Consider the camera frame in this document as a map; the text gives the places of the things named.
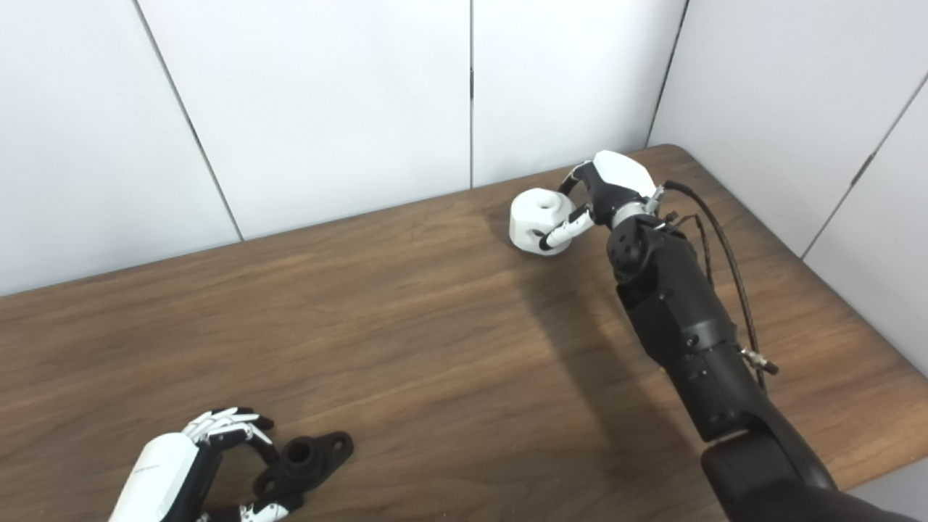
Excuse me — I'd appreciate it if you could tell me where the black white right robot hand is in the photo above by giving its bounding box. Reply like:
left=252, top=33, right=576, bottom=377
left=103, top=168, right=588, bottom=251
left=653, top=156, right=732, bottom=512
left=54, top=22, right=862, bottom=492
left=540, top=150, right=664, bottom=251

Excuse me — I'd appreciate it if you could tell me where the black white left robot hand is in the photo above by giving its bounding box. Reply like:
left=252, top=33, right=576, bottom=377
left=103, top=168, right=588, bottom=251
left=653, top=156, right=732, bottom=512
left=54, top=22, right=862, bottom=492
left=109, top=407, right=305, bottom=522

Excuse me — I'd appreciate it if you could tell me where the round white piece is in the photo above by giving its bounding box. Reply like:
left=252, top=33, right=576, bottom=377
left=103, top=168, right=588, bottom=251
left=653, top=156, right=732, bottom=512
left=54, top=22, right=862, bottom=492
left=510, top=187, right=581, bottom=257

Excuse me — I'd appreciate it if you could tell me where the black flanged holder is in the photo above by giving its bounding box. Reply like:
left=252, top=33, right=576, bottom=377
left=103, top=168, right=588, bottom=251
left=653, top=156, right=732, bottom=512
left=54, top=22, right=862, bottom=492
left=254, top=431, right=355, bottom=501

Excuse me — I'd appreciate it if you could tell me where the thin black wire loop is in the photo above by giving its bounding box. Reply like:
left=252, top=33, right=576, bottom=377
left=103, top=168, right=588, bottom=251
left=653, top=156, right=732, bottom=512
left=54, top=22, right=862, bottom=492
left=663, top=211, right=716, bottom=291

